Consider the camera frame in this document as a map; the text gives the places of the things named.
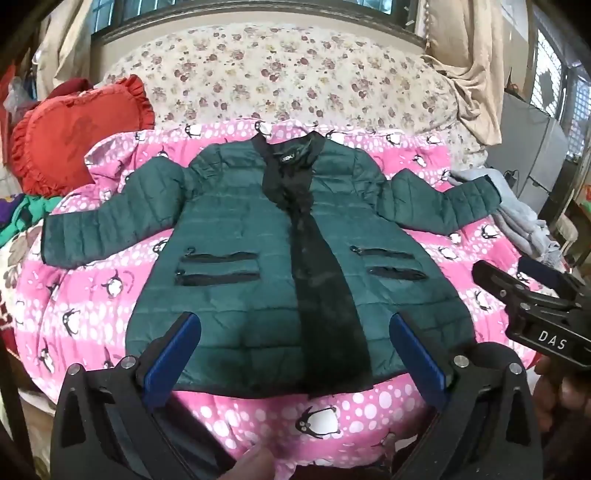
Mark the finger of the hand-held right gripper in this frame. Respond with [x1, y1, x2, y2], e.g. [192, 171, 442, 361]
[516, 256, 583, 308]
[471, 260, 539, 309]

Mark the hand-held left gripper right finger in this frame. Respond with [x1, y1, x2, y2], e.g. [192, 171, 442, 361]
[390, 313, 543, 480]

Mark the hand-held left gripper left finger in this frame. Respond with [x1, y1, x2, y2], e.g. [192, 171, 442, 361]
[50, 311, 237, 480]

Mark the green puffer jacket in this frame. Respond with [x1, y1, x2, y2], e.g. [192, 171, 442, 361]
[41, 130, 502, 398]

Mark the person's right hand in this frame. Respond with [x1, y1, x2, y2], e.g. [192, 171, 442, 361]
[534, 355, 591, 433]

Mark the person's left hand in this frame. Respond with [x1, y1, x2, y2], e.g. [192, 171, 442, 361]
[228, 446, 279, 480]

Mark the pink penguin blanket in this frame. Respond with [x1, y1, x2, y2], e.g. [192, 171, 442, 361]
[14, 117, 555, 480]

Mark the grey garment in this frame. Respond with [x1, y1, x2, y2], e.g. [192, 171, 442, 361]
[447, 168, 567, 269]

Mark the white appliance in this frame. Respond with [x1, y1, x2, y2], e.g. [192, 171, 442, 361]
[486, 91, 572, 209]

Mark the side window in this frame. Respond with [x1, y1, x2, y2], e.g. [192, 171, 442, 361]
[530, 23, 591, 163]

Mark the green cloth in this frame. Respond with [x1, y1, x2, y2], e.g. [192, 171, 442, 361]
[0, 194, 62, 246]

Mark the beige curtain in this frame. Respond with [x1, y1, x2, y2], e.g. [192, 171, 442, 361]
[421, 0, 507, 147]

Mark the red heart pillow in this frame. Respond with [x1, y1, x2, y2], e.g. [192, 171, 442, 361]
[10, 75, 156, 197]

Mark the dark red cloth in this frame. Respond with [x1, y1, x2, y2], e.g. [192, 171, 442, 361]
[44, 78, 94, 100]

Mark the floral quilt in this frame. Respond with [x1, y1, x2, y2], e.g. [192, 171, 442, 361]
[98, 23, 491, 169]

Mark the cream curtain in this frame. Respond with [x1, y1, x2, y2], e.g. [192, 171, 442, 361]
[34, 0, 117, 99]

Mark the barred window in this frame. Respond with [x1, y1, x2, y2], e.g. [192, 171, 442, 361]
[90, 0, 428, 48]

